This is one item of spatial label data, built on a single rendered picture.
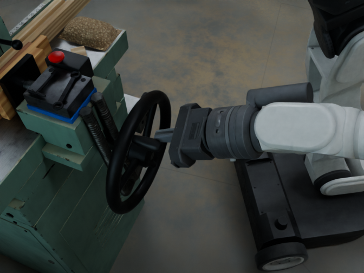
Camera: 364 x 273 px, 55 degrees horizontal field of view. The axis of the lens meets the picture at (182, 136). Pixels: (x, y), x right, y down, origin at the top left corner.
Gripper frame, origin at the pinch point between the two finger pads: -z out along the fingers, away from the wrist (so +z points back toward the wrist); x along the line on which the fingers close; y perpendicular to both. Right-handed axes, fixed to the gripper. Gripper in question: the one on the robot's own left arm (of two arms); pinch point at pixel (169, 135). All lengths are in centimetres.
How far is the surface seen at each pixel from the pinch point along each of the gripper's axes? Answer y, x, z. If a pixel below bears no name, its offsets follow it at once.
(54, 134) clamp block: 11.0, -4.3, -19.6
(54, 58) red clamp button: 18.5, 7.9, -16.6
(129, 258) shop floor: -67, -21, -65
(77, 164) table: 4.9, -8.1, -17.6
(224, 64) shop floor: -103, 102, -65
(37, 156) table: 9.3, -8.2, -25.4
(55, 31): 11.9, 25.2, -36.5
